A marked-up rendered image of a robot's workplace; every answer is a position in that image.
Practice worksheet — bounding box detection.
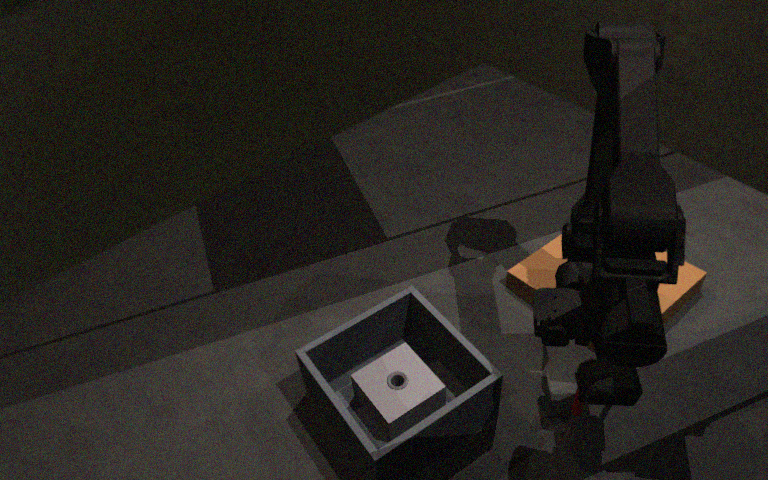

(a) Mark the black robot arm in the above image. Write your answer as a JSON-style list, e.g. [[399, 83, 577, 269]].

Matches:
[[533, 21, 686, 368]]

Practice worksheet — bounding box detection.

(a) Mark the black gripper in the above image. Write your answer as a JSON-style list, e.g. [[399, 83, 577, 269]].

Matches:
[[555, 262, 643, 406]]

